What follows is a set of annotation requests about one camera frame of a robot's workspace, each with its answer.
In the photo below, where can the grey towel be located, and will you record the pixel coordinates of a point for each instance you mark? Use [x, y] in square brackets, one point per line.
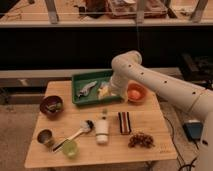
[86, 89]

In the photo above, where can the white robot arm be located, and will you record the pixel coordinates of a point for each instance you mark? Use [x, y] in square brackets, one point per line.
[188, 97]

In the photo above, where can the green plastic cup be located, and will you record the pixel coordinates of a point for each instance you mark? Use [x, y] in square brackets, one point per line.
[70, 149]

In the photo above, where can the small metal cup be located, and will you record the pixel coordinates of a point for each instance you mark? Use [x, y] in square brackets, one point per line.
[45, 137]

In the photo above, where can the green plastic tray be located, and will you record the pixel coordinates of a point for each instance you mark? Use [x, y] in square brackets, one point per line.
[80, 81]

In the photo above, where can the orange bowl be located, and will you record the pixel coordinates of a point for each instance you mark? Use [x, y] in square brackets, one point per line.
[136, 93]

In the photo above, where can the striped black white block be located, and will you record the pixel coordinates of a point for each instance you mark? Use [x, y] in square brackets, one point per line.
[124, 121]

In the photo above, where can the white bottle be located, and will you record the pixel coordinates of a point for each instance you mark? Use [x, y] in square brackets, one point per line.
[102, 129]

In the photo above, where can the dark maroon bowl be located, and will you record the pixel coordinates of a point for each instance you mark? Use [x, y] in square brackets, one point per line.
[51, 106]

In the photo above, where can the bunch of brown grapes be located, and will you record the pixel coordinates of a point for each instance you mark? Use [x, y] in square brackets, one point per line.
[141, 139]

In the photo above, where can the blue foot pedal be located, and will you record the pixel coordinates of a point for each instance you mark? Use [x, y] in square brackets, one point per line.
[193, 130]

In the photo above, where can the dish brush with handle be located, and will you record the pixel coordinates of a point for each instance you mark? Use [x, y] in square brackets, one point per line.
[85, 127]

